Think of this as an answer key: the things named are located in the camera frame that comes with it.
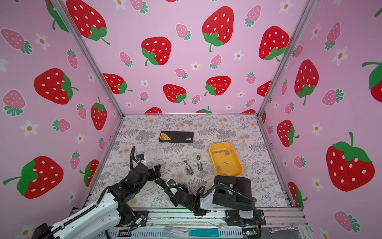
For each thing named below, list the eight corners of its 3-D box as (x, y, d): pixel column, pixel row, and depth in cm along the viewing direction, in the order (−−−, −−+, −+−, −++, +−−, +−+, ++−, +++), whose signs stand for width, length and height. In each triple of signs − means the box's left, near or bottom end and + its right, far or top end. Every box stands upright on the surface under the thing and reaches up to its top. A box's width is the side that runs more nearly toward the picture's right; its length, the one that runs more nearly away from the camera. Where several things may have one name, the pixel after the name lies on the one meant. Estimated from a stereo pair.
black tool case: (159, 143, 106) (158, 140, 104) (161, 133, 112) (160, 131, 110) (193, 143, 106) (193, 140, 104) (193, 133, 112) (193, 131, 110)
